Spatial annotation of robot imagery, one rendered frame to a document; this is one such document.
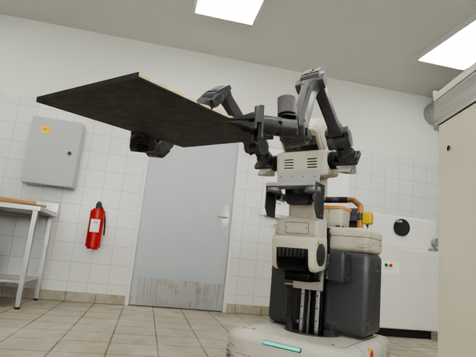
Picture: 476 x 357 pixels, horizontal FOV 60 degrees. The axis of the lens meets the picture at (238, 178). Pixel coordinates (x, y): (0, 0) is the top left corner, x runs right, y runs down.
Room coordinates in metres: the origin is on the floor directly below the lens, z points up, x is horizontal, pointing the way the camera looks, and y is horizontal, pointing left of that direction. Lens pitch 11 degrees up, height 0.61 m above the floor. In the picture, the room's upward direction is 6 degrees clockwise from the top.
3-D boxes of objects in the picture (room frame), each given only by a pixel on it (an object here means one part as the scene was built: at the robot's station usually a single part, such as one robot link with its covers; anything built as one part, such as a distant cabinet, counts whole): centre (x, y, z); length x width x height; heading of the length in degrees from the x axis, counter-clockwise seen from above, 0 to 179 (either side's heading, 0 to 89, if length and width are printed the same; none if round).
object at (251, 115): (1.15, 0.00, 0.99); 0.09 x 0.07 x 0.07; 101
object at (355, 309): (2.25, -0.50, 0.59); 0.55 x 0.34 x 0.83; 55
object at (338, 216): (2.27, -0.51, 0.87); 0.23 x 0.15 x 0.11; 55
